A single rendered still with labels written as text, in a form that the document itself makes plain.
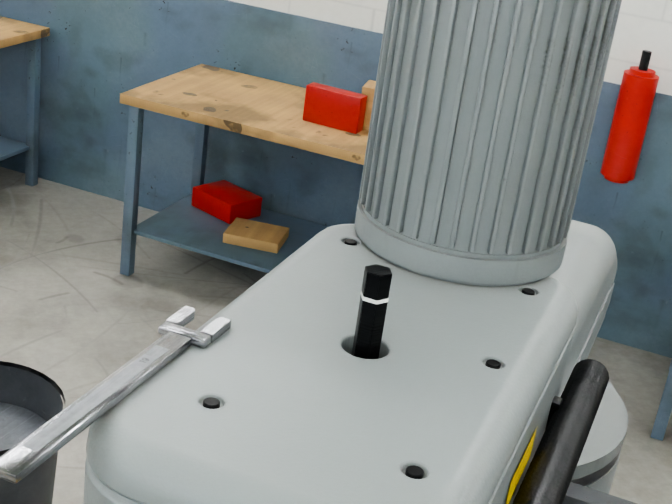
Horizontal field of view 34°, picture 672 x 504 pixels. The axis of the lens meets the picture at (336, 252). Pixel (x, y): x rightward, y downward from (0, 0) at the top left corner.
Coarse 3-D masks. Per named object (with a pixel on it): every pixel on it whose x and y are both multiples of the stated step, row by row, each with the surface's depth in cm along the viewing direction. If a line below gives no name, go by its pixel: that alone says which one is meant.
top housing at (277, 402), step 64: (320, 256) 98; (256, 320) 85; (320, 320) 87; (448, 320) 90; (512, 320) 91; (576, 320) 99; (192, 384) 76; (256, 384) 77; (320, 384) 78; (384, 384) 79; (448, 384) 80; (512, 384) 82; (128, 448) 68; (192, 448) 69; (256, 448) 70; (320, 448) 70; (384, 448) 71; (448, 448) 72; (512, 448) 77
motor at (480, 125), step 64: (448, 0) 89; (512, 0) 87; (576, 0) 88; (384, 64) 97; (448, 64) 90; (512, 64) 89; (576, 64) 91; (384, 128) 98; (448, 128) 92; (512, 128) 91; (576, 128) 94; (384, 192) 98; (448, 192) 94; (512, 192) 94; (576, 192) 99; (384, 256) 99; (448, 256) 96; (512, 256) 96
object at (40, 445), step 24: (192, 312) 84; (168, 336) 80; (192, 336) 80; (216, 336) 82; (144, 360) 76; (168, 360) 77; (120, 384) 73; (72, 408) 70; (96, 408) 70; (48, 432) 67; (72, 432) 67; (0, 456) 64; (24, 456) 64; (48, 456) 65
